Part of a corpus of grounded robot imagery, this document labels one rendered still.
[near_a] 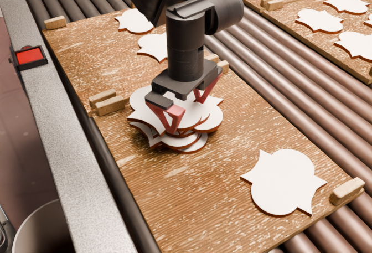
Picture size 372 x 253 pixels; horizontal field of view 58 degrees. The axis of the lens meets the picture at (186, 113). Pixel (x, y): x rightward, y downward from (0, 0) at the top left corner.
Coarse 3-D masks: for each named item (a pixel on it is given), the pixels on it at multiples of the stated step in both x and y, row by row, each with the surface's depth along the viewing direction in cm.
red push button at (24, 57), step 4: (24, 52) 89; (28, 52) 89; (32, 52) 89; (36, 52) 89; (40, 52) 89; (20, 56) 87; (24, 56) 87; (28, 56) 87; (32, 56) 87; (36, 56) 87; (40, 56) 87; (20, 60) 86; (24, 60) 86; (28, 60) 86; (32, 60) 86
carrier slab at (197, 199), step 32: (224, 96) 74; (256, 96) 74; (128, 128) 67; (224, 128) 67; (256, 128) 67; (288, 128) 67; (128, 160) 61; (160, 160) 61; (192, 160) 61; (224, 160) 61; (256, 160) 61; (320, 160) 61; (160, 192) 56; (192, 192) 56; (224, 192) 56; (320, 192) 56; (160, 224) 52; (192, 224) 52; (224, 224) 52; (256, 224) 52; (288, 224) 52
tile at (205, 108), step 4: (192, 92) 66; (200, 92) 66; (200, 104) 64; (204, 104) 64; (208, 104) 64; (200, 108) 63; (204, 108) 63; (208, 108) 63; (204, 112) 62; (208, 112) 62; (204, 116) 61; (208, 116) 62; (204, 120) 61; (200, 124) 61
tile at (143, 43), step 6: (144, 36) 92; (150, 36) 92; (156, 36) 92; (162, 36) 92; (138, 42) 89; (144, 42) 89; (150, 42) 89; (156, 42) 89; (162, 42) 89; (144, 48) 87; (150, 48) 87; (156, 48) 87; (162, 48) 87; (138, 54) 86; (144, 54) 86; (150, 54) 85; (156, 54) 85; (162, 54) 85; (162, 60) 84
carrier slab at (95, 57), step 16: (96, 16) 102; (112, 16) 102; (48, 32) 95; (64, 32) 95; (80, 32) 95; (96, 32) 95; (112, 32) 95; (160, 32) 95; (64, 48) 89; (80, 48) 89; (96, 48) 89; (112, 48) 89; (128, 48) 89; (64, 64) 83; (80, 64) 83; (96, 64) 83; (112, 64) 83; (128, 64) 83; (144, 64) 83; (160, 64) 83; (80, 80) 79; (96, 80) 79; (112, 80) 79; (128, 80) 79; (144, 80) 79; (80, 96) 74; (128, 96) 74
